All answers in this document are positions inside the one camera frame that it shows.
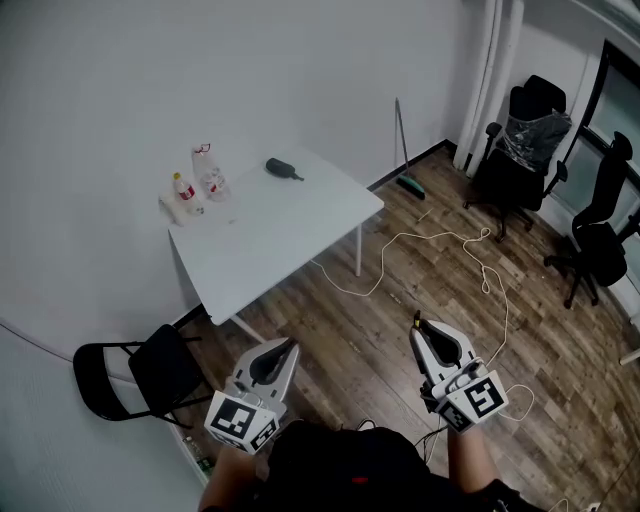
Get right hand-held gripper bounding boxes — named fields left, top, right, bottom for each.
left=410, top=322, right=510, bottom=435

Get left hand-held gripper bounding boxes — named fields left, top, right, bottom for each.
left=204, top=338, right=300, bottom=455

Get person's left forearm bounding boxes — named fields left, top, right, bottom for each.
left=199, top=443, right=262, bottom=512

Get person's right forearm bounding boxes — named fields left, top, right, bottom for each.
left=445, top=427, right=502, bottom=490

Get black folding chair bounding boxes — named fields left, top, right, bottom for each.
left=72, top=323, right=214, bottom=430

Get person's black clothing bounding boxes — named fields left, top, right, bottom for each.
left=252, top=418, right=551, bottom=512

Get broom with teal head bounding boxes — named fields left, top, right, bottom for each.
left=394, top=97, right=427, bottom=201

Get small bottle yellow cap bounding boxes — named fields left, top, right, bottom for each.
left=172, top=171, right=201, bottom=216

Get black office chair plastic wrapped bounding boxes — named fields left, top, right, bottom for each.
left=462, top=74, right=574, bottom=245

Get black pouch with loop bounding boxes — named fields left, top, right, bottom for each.
left=264, top=157, right=306, bottom=183

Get black cable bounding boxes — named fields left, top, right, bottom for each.
left=412, top=427, right=444, bottom=466

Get white cable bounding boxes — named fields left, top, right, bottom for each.
left=308, top=227, right=537, bottom=424

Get large clear bottle red handle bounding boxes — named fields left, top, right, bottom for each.
left=191, top=142, right=232, bottom=202

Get white wall pipes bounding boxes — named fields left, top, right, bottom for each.
left=453, top=0, right=524, bottom=177

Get dark window frame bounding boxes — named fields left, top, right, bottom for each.
left=559, top=38, right=640, bottom=201

